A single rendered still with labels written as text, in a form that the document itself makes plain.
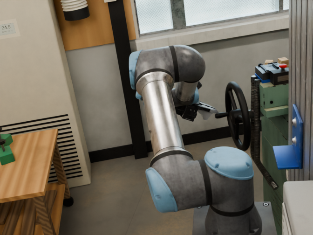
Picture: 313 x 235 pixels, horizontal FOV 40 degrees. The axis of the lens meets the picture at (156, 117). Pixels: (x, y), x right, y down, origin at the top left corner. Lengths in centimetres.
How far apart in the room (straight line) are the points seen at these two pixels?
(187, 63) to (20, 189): 113
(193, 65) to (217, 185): 43
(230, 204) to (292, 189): 46
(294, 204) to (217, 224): 55
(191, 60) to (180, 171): 40
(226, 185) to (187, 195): 9
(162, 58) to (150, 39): 157
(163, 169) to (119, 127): 207
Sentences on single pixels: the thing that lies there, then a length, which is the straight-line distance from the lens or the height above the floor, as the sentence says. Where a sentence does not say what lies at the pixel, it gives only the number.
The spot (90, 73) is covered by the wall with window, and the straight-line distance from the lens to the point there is 297.
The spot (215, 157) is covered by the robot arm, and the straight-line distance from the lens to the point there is 108.
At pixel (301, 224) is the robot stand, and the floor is 123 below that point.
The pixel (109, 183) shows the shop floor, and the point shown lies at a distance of 297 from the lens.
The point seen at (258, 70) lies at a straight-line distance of 175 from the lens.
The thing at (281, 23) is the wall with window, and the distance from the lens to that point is 309.
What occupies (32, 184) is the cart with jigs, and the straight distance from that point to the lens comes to 215.
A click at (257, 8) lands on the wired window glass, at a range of 315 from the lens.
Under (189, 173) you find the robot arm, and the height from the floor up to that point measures 103.
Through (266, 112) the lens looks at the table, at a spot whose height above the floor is 87.
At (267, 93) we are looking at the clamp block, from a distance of 170.
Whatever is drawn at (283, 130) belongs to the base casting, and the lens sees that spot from 185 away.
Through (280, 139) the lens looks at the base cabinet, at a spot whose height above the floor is 68.
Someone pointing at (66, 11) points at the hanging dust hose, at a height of 113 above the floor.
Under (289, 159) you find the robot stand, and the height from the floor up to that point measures 120.
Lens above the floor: 162
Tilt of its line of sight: 26 degrees down
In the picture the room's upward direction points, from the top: 8 degrees counter-clockwise
